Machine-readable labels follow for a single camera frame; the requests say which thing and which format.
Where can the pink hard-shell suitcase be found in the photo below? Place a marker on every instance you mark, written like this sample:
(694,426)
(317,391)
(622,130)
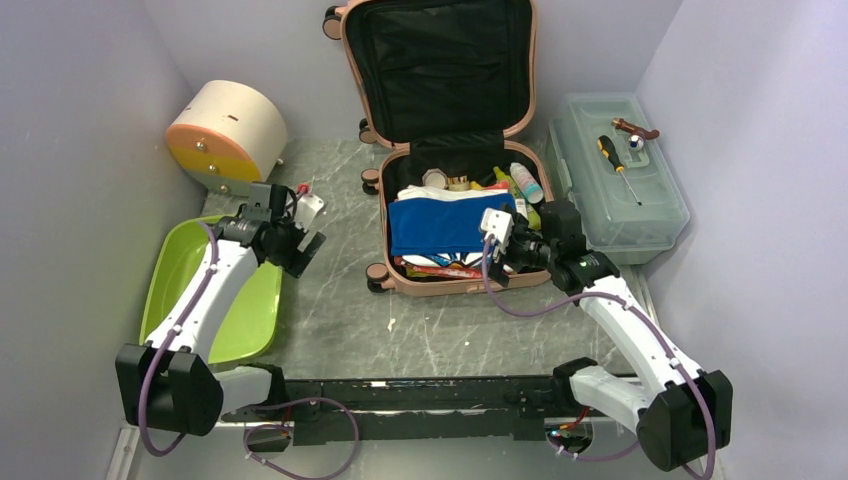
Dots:
(443,84)

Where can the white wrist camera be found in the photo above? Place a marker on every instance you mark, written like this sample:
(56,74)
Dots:
(308,206)
(496,227)

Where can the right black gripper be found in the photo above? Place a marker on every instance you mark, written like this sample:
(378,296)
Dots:
(495,271)

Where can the gold band cream jar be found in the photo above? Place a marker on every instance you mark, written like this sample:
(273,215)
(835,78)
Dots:
(458,183)

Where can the octagonal lid cosmetic jar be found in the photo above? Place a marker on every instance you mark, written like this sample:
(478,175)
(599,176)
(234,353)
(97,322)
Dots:
(435,178)

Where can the red white patterned cloth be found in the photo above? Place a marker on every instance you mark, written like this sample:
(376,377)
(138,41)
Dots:
(439,271)

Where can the black yellow screwdriver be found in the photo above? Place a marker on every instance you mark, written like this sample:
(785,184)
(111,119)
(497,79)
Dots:
(607,148)

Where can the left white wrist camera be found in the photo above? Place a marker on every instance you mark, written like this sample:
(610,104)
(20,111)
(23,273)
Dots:
(308,206)

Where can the clear plastic storage box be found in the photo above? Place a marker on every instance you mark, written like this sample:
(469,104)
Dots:
(612,221)

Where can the brown handled metal tool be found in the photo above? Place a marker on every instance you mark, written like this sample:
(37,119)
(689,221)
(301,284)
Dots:
(637,135)

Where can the blue cloth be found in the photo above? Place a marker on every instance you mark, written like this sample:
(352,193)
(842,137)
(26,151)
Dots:
(424,226)

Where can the green plastic tray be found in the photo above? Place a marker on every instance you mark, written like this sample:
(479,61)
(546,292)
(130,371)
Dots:
(248,328)

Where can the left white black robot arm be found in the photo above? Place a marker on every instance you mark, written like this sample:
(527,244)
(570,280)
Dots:
(182,342)

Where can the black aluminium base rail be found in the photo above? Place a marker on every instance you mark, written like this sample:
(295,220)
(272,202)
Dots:
(424,407)

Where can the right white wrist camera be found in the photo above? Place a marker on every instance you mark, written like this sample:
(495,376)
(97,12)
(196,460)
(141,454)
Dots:
(496,227)

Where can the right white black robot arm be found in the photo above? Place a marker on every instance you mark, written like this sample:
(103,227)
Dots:
(679,413)

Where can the cream cylindrical drawer cabinet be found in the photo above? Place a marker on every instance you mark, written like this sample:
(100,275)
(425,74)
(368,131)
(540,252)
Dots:
(228,137)

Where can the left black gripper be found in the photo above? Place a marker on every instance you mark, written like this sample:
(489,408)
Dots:
(293,260)

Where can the white printed cloth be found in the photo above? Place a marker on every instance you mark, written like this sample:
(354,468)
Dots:
(432,193)

